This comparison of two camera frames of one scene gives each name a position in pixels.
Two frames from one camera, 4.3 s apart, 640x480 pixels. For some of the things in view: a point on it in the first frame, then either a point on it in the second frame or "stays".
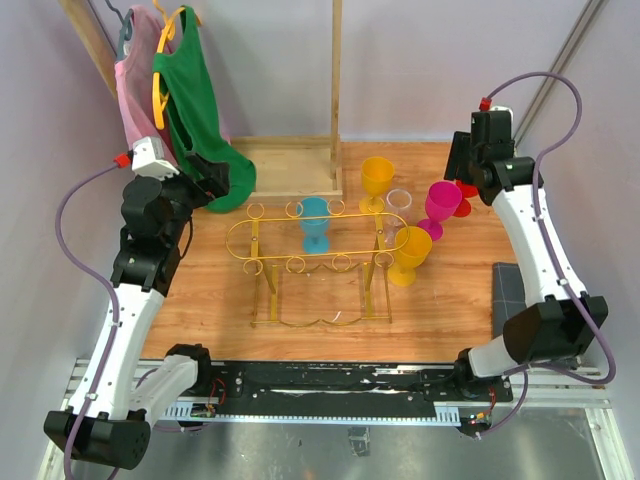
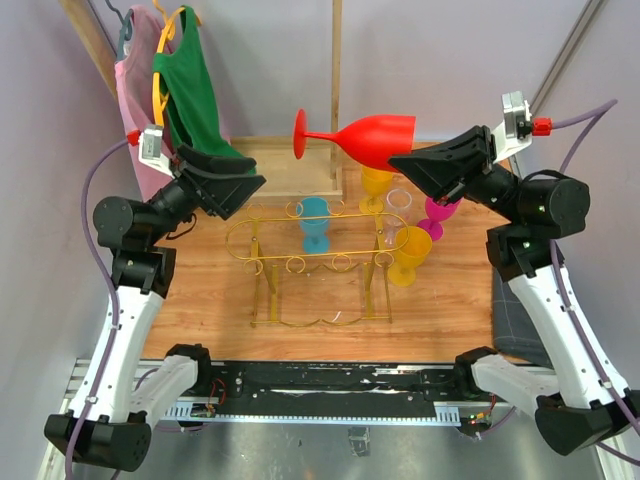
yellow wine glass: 412,246 stays
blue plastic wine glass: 314,213 stays
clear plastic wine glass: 398,208 stays
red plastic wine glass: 468,191 -> 373,140
